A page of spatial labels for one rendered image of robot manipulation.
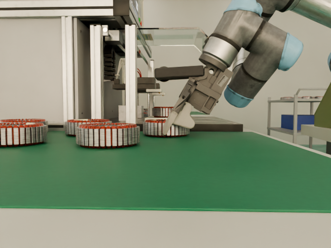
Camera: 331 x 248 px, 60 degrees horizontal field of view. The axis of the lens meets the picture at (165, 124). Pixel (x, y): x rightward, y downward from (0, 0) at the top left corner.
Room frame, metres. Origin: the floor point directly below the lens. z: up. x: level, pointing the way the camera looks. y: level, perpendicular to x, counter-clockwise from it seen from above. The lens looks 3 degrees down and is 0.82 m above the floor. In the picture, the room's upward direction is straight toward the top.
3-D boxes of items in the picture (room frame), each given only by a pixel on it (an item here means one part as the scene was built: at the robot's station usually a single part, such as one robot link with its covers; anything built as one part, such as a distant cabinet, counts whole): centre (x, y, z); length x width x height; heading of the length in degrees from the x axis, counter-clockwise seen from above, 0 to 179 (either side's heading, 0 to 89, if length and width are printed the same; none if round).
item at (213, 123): (1.14, 0.00, 0.76); 0.64 x 0.47 x 0.02; 178
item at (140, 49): (1.15, 0.09, 1.03); 0.62 x 0.01 x 0.03; 178
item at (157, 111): (1.02, -0.01, 0.80); 0.11 x 0.11 x 0.04
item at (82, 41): (1.15, 0.24, 0.92); 0.66 x 0.01 x 0.30; 178
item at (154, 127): (0.69, 0.00, 0.77); 0.11 x 0.11 x 0.04
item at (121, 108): (1.03, 0.14, 0.80); 0.07 x 0.05 x 0.06; 178
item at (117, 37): (0.94, 0.17, 1.05); 0.06 x 0.04 x 0.04; 178
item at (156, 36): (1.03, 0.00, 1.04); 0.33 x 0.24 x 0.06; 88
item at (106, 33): (1.15, 0.16, 1.04); 0.62 x 0.02 x 0.03; 178
